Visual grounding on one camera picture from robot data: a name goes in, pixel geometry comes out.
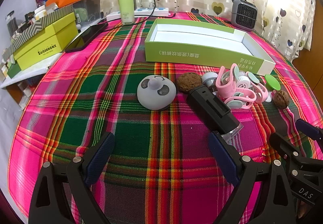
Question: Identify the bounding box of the brown walnut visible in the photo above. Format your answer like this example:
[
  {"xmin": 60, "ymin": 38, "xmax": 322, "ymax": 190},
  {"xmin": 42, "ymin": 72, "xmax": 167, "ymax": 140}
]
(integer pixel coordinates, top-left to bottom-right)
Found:
[
  {"xmin": 273, "ymin": 90, "xmax": 290, "ymax": 109},
  {"xmin": 176, "ymin": 72, "xmax": 202, "ymax": 93}
]

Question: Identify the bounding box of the pink silicone clip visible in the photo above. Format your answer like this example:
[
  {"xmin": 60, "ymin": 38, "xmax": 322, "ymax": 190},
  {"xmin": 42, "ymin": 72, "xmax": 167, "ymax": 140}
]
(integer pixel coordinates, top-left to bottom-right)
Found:
[
  {"xmin": 215, "ymin": 63, "xmax": 239, "ymax": 99},
  {"xmin": 246, "ymin": 71, "xmax": 268, "ymax": 104},
  {"xmin": 224, "ymin": 88, "xmax": 257, "ymax": 109}
]

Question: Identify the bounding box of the green-top white suction holder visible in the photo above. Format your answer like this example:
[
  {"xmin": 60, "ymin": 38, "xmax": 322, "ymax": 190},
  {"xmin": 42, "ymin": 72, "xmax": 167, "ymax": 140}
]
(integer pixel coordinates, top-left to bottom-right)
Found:
[{"xmin": 264, "ymin": 74, "xmax": 281, "ymax": 103}]

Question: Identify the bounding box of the black bike light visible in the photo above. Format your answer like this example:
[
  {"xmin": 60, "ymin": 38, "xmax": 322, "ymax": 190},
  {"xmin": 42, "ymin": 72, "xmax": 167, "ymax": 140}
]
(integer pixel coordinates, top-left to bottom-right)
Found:
[{"xmin": 187, "ymin": 85, "xmax": 243, "ymax": 142}]

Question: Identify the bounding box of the white panda-face gadget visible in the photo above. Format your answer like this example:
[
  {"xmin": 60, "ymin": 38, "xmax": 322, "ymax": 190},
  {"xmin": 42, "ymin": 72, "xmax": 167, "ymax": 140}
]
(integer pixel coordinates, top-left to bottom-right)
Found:
[{"xmin": 137, "ymin": 75, "xmax": 177, "ymax": 111}]

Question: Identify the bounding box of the white round ribbed cap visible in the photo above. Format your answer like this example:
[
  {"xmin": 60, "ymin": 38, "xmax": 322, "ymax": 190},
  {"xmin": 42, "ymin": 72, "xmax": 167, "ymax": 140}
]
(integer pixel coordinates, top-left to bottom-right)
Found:
[{"xmin": 235, "ymin": 71, "xmax": 251, "ymax": 89}]

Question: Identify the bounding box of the wooden wardrobe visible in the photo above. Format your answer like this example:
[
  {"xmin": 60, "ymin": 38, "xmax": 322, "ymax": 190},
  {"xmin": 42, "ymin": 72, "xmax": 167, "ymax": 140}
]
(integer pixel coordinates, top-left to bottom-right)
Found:
[{"xmin": 293, "ymin": 0, "xmax": 322, "ymax": 105}]

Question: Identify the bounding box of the pink green plaid tablecloth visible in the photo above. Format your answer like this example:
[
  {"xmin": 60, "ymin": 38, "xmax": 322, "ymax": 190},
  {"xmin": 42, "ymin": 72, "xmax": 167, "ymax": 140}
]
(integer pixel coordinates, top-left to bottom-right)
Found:
[{"xmin": 7, "ymin": 11, "xmax": 323, "ymax": 224}]

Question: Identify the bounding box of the white side shelf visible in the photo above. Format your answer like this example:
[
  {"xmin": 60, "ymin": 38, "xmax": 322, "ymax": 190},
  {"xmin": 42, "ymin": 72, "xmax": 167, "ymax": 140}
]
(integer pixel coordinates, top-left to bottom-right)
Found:
[{"xmin": 0, "ymin": 18, "xmax": 102, "ymax": 89}]

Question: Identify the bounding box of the grey mini space heater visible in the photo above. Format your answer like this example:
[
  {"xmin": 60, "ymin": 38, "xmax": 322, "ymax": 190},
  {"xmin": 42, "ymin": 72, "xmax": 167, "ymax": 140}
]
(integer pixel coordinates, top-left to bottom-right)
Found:
[{"xmin": 231, "ymin": 0, "xmax": 258, "ymax": 32}]

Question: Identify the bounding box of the green white cardboard tray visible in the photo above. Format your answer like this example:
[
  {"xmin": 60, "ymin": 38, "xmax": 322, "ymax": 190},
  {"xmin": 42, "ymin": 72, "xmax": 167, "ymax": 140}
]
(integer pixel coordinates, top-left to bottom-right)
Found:
[{"xmin": 145, "ymin": 19, "xmax": 275, "ymax": 75}]

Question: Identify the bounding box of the lime green shoe box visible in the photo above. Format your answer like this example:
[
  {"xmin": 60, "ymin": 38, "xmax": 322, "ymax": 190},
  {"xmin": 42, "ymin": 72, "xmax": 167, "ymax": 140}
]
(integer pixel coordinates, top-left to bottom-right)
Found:
[{"xmin": 8, "ymin": 13, "xmax": 78, "ymax": 78}]

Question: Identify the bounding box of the black smartphone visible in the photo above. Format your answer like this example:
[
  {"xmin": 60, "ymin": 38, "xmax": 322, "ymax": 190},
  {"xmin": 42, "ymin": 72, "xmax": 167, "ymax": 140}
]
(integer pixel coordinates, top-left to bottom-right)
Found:
[{"xmin": 64, "ymin": 22, "xmax": 108, "ymax": 53}]

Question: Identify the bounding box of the white blue power strip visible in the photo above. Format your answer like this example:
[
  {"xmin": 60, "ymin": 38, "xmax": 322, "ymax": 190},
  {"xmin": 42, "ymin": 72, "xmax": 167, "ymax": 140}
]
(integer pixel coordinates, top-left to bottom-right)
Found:
[{"xmin": 106, "ymin": 7, "xmax": 171, "ymax": 21}]

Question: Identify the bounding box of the dark glass jar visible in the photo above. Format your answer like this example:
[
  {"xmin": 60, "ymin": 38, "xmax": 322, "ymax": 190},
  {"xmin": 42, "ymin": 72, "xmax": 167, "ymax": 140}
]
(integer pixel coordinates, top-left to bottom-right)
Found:
[{"xmin": 5, "ymin": 10, "xmax": 18, "ymax": 37}]

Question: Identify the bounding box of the orange-lidded clear storage bin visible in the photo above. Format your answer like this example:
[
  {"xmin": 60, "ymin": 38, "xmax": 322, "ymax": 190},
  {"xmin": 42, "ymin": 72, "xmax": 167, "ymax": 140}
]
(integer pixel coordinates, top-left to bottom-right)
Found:
[{"xmin": 45, "ymin": 0, "xmax": 101, "ymax": 24}]

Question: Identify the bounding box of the light green lotion bottle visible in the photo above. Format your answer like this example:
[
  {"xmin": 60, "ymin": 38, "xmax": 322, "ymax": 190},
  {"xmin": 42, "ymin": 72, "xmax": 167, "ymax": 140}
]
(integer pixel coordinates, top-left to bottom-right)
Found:
[{"xmin": 118, "ymin": 0, "xmax": 135, "ymax": 25}]

